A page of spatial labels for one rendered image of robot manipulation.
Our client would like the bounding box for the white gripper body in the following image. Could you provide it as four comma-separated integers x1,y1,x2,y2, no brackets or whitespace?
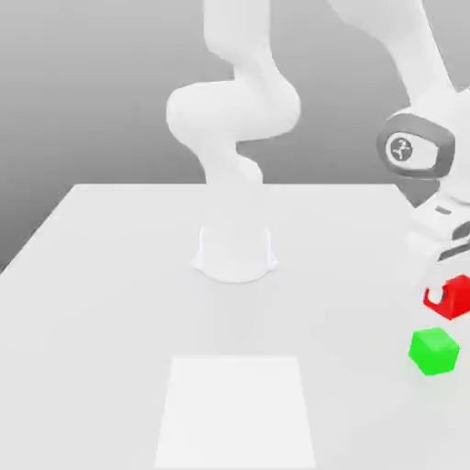
419,237,470,292

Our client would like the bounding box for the small red cube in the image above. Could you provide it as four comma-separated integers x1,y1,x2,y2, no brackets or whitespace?
422,274,470,321

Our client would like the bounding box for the small green cube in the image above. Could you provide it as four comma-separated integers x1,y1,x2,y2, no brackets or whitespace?
408,326,461,376

